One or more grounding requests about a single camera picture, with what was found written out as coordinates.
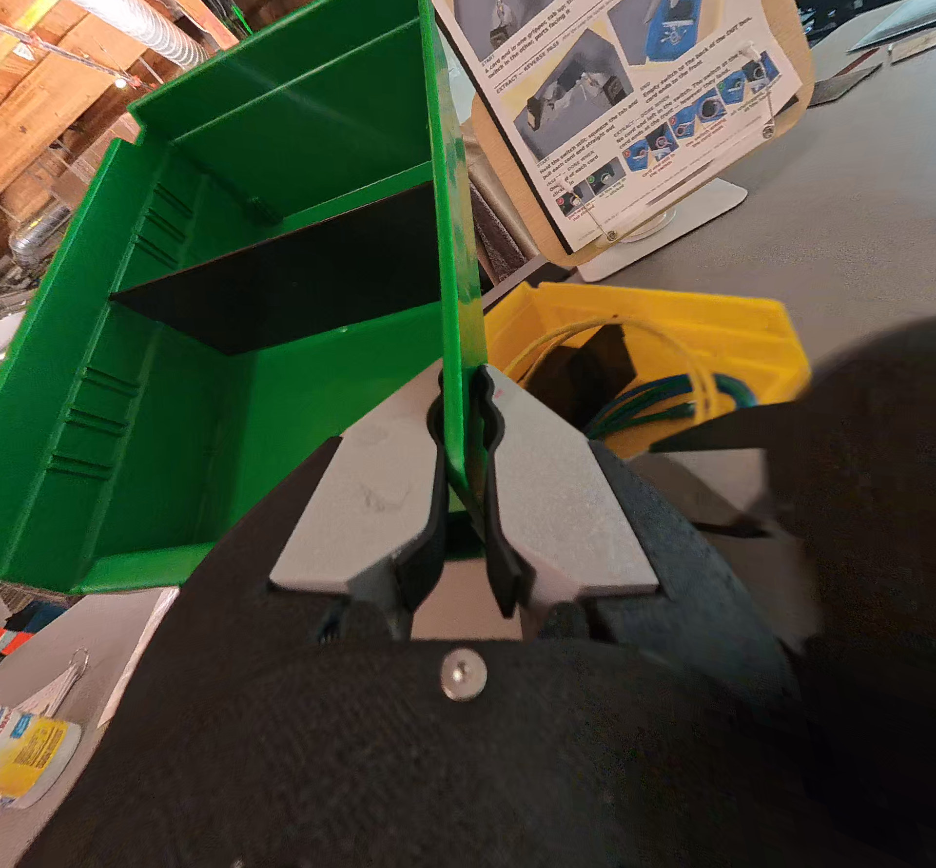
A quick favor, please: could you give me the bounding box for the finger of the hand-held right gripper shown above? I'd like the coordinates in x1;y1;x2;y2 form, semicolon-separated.
695;526;829;655
629;447;766;527

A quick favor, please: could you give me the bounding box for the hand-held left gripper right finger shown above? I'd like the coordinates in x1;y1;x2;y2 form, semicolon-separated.
475;364;661;622

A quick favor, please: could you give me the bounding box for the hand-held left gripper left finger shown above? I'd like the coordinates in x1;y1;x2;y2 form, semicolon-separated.
269;362;449;613

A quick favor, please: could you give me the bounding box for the green ethernet cable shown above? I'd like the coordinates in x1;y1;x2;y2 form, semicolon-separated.
607;400;696;432

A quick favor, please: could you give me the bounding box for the yellow ethernet cable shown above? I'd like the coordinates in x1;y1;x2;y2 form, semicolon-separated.
505;316;736;419

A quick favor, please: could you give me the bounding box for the blue ethernet cable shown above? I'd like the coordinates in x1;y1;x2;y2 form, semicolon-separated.
585;374;754;438

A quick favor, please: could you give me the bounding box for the yellow plastic bin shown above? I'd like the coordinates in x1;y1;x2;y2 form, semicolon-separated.
483;282;811;460

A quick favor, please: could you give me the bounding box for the green plastic bin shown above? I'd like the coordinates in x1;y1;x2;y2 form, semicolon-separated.
0;0;489;595

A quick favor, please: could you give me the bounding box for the black bin divider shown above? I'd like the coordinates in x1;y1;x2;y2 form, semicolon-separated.
523;326;637;430
110;181;443;356

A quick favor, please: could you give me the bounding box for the laminated paper sheet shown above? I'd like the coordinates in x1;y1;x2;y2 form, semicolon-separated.
97;586;180;729

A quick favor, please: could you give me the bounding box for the white stand base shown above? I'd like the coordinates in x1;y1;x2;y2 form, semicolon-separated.
578;179;748;283

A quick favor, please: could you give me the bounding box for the black flat pad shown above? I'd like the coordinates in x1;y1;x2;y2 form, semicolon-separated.
806;62;883;107

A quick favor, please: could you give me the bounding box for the printed instruction sheet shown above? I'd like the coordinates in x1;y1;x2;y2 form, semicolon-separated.
424;0;801;255

